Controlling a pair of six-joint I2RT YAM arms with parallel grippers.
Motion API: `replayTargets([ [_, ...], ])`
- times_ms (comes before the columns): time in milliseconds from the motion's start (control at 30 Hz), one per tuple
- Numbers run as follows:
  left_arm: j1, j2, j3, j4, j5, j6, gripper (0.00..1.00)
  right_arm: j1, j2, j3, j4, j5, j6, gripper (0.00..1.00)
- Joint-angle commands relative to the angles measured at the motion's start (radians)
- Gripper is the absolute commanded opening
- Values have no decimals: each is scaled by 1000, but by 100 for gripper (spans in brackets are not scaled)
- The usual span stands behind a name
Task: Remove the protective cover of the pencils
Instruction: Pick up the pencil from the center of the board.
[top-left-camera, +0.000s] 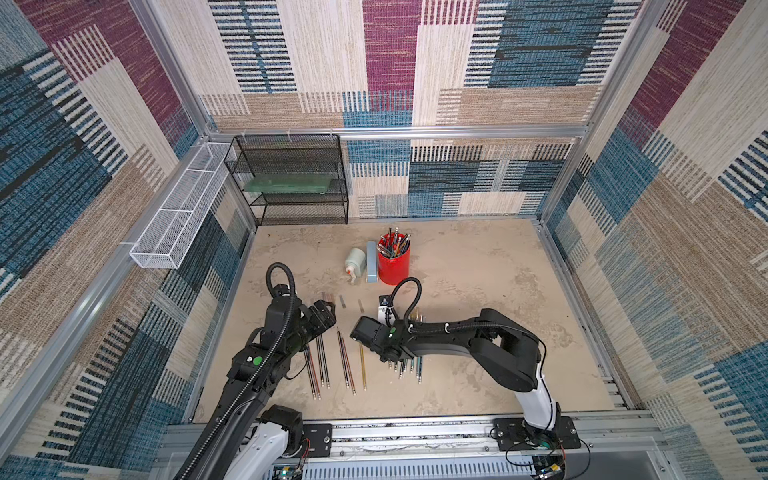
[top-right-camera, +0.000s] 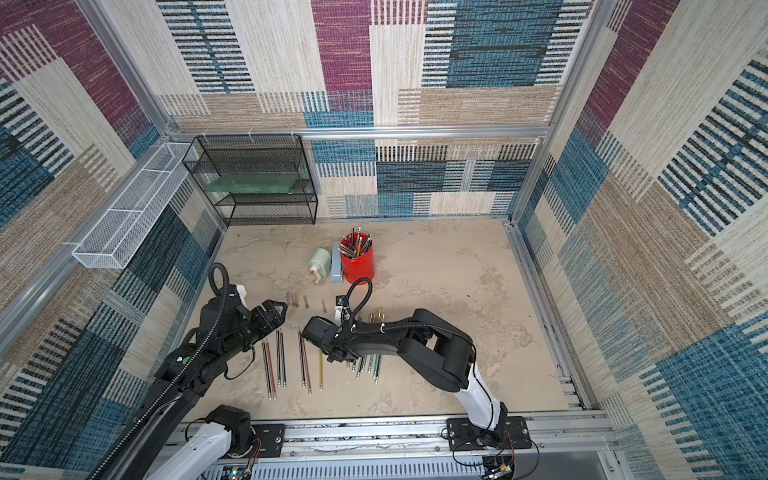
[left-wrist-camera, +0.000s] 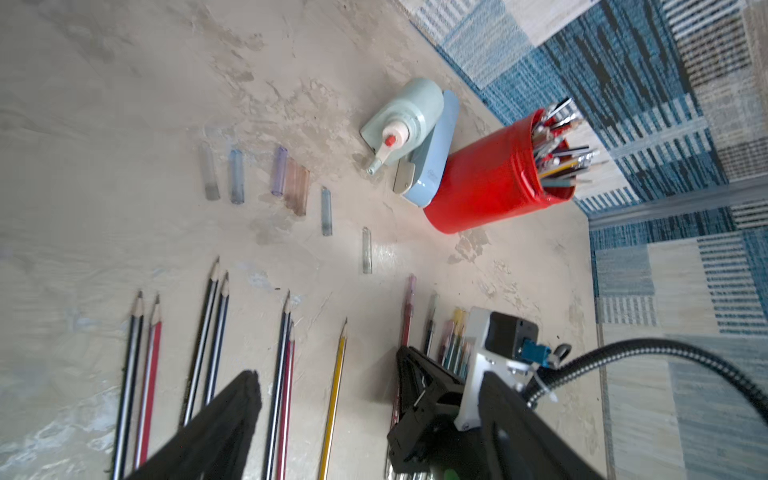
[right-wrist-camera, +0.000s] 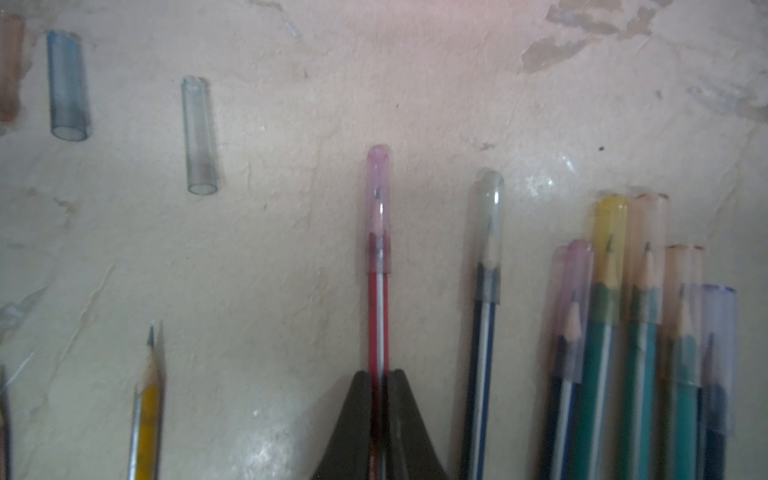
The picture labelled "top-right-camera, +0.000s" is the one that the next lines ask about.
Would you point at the white wire mesh basket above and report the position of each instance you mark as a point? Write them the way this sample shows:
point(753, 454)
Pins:
point(117, 235)

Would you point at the black striped pencil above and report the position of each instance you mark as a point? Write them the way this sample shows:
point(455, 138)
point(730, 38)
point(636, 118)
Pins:
point(278, 360)
point(267, 371)

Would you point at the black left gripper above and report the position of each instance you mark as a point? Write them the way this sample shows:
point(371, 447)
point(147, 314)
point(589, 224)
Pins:
point(277, 319)

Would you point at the light blue eraser box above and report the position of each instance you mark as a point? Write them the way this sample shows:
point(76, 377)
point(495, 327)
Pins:
point(336, 275)

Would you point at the red pencil holder cup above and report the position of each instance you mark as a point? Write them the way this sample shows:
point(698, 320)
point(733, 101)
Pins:
point(357, 256)

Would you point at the black wire mesh shelf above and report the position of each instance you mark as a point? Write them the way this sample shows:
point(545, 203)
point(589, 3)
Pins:
point(212, 156)

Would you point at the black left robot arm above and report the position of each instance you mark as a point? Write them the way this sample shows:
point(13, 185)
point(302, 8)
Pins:
point(226, 328)

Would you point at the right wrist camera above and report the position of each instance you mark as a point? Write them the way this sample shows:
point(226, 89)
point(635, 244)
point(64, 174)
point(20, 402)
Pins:
point(342, 309)

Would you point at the red striped pencil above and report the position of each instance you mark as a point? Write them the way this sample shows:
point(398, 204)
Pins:
point(270, 369)

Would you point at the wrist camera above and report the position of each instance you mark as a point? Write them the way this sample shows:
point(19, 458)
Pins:
point(242, 293)
point(342, 309)

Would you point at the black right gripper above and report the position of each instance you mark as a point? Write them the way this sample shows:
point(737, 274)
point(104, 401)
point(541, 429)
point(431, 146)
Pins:
point(330, 339)

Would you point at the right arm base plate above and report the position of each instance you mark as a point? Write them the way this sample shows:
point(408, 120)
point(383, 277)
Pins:
point(511, 432)

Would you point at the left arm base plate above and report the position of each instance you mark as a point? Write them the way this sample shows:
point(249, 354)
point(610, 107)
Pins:
point(267, 440)

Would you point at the green board on shelf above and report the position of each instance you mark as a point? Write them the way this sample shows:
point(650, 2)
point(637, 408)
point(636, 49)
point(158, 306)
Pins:
point(253, 184)

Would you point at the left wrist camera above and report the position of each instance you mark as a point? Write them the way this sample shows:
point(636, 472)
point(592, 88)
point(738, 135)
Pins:
point(242, 293)

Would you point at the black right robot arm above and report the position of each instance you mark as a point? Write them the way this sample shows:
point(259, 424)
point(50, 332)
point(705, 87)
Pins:
point(439, 352)

